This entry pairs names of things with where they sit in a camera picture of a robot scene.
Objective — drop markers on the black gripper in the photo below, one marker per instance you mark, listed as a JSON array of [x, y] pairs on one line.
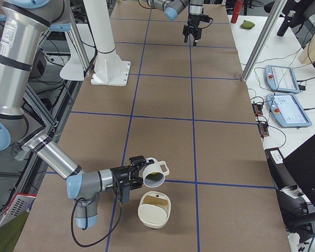
[[122, 174], [193, 20]]

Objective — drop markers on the white mug grey inside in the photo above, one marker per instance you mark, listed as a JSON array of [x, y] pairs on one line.
[[154, 165]]

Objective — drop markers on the cream bin with swing lid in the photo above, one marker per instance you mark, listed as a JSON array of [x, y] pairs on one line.
[[154, 209]]

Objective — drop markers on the green bean bag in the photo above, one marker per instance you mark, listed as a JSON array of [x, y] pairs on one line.
[[246, 24]]

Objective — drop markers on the red bottle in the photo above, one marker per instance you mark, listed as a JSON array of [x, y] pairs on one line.
[[236, 11]]

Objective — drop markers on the brown paper table cover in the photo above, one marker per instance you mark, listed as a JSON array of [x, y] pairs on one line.
[[187, 106]]

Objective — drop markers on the black cylinder device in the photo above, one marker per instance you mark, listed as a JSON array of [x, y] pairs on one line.
[[286, 23]]

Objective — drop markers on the orange black connector box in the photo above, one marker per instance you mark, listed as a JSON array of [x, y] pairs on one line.
[[257, 109]]

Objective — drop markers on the upper teach pendant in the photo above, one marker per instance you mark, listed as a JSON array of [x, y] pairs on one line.
[[281, 79]]

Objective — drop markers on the teach pendant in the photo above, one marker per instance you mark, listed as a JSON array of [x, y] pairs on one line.
[[287, 111], [281, 79]]

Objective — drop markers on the lower teach pendant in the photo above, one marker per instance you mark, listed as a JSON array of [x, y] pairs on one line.
[[287, 111]]

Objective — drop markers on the white red plastic basket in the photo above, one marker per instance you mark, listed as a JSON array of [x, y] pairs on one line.
[[20, 203]]

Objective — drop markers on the black monitor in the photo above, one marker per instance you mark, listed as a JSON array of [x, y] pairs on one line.
[[301, 166]]

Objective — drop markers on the black office chair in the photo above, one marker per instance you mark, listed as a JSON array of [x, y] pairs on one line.
[[297, 212]]

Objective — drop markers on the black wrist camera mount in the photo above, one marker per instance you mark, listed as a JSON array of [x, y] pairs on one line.
[[122, 191]]

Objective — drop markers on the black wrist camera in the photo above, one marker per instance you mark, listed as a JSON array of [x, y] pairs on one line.
[[205, 18]]

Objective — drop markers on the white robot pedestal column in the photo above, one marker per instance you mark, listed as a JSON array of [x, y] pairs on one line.
[[109, 68]]

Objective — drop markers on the aluminium frame post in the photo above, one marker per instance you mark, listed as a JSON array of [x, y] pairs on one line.
[[264, 34]]

